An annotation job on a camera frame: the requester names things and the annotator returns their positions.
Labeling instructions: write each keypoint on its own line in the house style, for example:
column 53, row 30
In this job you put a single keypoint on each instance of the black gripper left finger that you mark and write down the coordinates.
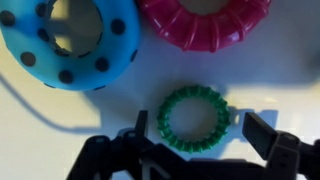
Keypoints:
column 141, row 122

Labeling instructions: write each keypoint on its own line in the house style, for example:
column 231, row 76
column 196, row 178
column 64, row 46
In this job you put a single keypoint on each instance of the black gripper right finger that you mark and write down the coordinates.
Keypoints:
column 259, row 134

